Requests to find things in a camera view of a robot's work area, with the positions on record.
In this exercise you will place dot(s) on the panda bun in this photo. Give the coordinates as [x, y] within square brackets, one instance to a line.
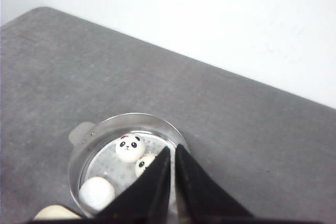
[53, 212]
[143, 162]
[130, 147]
[96, 193]

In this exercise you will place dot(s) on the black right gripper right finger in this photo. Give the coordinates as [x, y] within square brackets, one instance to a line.
[202, 196]

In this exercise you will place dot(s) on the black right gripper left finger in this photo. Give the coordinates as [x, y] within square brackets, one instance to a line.
[148, 197]

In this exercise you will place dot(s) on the stainless steel steamer pot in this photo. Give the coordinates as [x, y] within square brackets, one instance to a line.
[94, 153]

